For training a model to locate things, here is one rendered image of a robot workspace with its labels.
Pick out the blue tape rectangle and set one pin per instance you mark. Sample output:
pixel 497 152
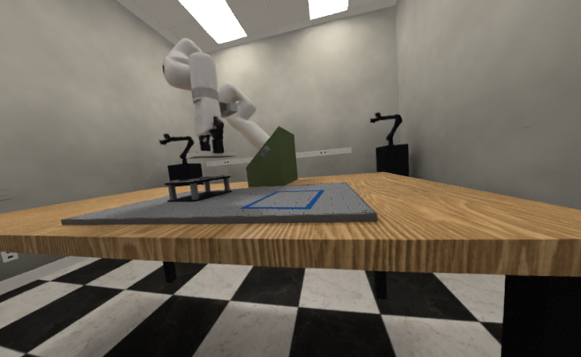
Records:
pixel 309 206

